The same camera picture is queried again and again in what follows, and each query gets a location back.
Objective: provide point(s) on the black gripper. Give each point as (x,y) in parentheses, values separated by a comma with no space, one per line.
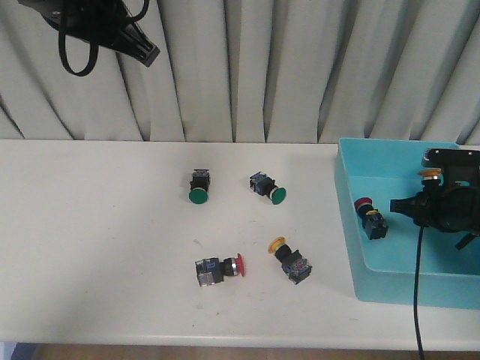
(450,210)
(101,21)

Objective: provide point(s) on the yellow push button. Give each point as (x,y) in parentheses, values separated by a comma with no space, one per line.
(431,180)
(295,266)

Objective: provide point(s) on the red push button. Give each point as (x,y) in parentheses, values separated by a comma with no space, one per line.
(372,221)
(211,271)

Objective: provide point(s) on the light blue plastic box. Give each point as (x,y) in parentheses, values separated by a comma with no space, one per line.
(384,270)

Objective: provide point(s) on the white pleated curtain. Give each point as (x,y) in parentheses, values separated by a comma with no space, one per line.
(253,72)

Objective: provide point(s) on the lying yellow push button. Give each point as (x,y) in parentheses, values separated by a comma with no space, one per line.
(295,266)

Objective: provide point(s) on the right green push button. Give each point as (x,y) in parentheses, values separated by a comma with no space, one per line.
(265,186)

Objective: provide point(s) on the green push button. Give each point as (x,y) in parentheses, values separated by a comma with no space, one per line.
(199,186)
(265,186)

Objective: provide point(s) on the left green push button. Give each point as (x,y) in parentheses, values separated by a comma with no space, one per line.
(199,186)

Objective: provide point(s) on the lying red push button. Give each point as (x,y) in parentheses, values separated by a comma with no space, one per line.
(211,271)

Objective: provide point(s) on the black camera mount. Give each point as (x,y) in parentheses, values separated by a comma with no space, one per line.
(458,166)

